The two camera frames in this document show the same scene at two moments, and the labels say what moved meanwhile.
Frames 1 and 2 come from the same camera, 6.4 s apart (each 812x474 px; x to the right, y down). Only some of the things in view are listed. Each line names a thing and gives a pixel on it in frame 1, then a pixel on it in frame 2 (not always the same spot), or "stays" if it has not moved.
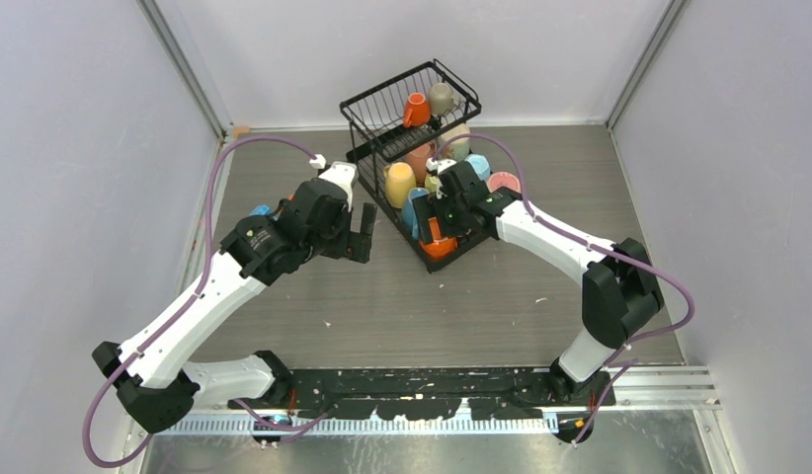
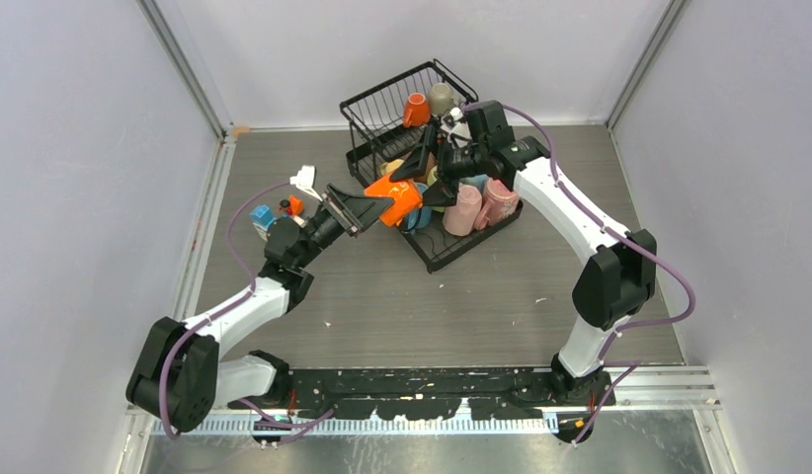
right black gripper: (422, 206) → (417, 165)
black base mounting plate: (431, 394) stays
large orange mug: (440, 248) → (407, 198)
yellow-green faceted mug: (432, 183) stays
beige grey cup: (441, 99) stays
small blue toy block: (261, 210) stays
